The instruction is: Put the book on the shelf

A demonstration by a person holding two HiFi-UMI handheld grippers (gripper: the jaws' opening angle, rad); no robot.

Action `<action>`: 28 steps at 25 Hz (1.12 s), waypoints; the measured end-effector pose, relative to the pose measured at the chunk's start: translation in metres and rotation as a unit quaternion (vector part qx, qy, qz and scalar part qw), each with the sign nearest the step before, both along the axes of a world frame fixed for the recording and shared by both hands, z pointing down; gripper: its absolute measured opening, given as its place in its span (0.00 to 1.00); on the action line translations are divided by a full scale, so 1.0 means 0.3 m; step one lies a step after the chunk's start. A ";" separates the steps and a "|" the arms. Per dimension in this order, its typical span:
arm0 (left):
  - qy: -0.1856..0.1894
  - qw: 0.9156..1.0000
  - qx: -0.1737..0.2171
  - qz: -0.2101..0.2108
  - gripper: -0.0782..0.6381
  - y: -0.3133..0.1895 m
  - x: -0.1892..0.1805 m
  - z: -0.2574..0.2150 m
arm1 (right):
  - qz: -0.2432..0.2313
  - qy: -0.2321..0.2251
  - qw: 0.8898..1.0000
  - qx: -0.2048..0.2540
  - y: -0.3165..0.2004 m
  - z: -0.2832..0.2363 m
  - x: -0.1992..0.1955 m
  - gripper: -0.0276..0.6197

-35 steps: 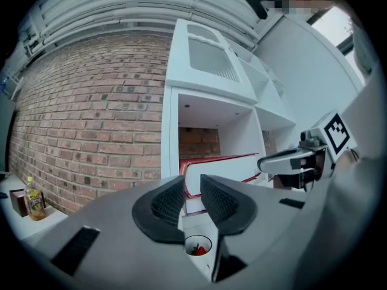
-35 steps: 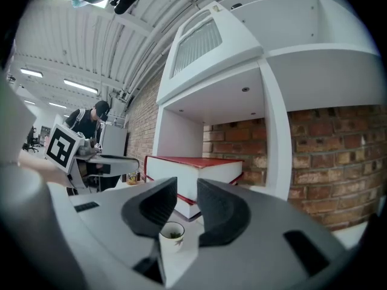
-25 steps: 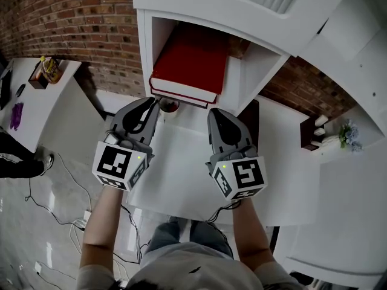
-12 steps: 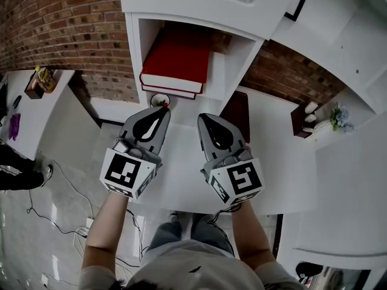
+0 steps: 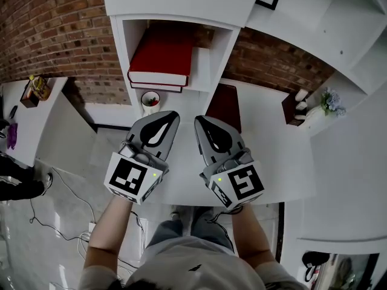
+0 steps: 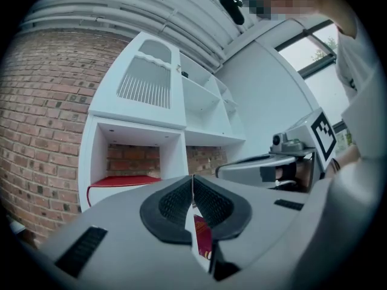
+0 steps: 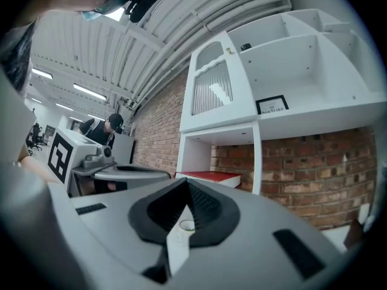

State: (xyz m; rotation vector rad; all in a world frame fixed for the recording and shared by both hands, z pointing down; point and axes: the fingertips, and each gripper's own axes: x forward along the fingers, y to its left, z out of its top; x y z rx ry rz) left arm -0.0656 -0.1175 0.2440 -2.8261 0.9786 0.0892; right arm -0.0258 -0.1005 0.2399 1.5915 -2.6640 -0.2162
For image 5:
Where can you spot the white cabinet door ribbed glass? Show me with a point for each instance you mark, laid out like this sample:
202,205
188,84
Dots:
181,6

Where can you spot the white vase blue flowers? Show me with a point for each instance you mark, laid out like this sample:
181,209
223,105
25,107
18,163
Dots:
331,101

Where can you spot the brown wooden holder box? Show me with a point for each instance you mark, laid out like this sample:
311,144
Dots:
28,100
288,107

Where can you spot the white leaf print mug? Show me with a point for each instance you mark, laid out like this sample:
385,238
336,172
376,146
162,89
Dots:
148,110

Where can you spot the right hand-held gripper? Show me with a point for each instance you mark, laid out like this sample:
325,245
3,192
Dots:
245,183

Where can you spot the person's jeans legs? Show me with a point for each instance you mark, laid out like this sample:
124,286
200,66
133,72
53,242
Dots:
169,231

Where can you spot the white glass front cabinet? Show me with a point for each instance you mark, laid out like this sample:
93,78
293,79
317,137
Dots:
341,244

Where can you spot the person's white shirt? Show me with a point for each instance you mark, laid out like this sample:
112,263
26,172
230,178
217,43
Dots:
187,261

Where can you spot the thick red book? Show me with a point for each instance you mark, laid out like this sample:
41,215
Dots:
163,53

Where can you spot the small black device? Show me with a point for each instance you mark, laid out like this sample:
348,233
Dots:
13,111

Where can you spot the person's left forearm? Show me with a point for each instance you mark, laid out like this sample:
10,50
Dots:
106,231

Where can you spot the purple cloth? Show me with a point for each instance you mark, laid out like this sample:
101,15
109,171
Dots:
12,136

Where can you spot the small white bottle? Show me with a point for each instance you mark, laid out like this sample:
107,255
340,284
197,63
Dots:
300,117
301,95
301,105

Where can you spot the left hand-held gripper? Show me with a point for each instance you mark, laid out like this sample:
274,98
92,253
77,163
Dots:
127,177

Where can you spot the yellow drink bottle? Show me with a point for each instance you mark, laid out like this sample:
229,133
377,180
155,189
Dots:
42,89

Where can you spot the white side table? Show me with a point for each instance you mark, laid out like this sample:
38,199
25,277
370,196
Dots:
51,125

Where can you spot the black bag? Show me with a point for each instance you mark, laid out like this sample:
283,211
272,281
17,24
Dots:
314,260

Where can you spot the white shelf unit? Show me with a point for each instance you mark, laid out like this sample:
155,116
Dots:
272,150
201,68

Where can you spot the dark brown book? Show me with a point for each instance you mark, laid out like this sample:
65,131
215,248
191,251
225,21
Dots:
223,107

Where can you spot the person's right forearm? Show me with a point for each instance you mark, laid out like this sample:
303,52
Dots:
251,234

